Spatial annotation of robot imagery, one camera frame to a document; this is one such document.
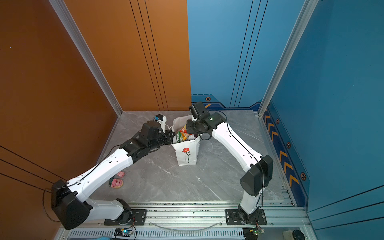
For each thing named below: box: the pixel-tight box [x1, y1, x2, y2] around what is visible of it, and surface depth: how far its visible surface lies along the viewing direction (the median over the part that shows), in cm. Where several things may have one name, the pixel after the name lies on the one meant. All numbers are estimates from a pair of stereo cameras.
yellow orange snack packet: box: [181, 133, 196, 141], surface depth 83 cm
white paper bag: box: [171, 115, 201, 167], surface depth 81 cm
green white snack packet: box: [175, 130, 183, 143], surface depth 79 cm
